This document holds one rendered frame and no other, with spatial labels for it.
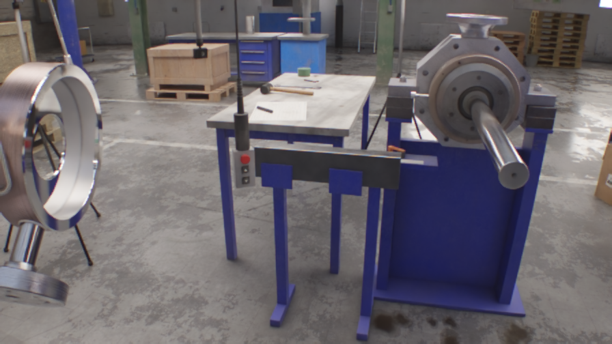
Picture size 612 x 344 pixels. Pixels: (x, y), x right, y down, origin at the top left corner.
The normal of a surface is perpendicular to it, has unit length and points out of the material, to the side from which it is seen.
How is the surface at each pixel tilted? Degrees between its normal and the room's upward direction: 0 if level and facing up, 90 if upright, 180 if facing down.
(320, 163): 90
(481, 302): 0
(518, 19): 90
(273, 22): 90
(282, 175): 90
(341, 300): 0
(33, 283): 63
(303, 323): 0
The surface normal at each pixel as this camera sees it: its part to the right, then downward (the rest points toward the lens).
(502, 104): -0.23, 0.37
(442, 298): 0.00, -0.93
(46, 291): 0.92, -0.15
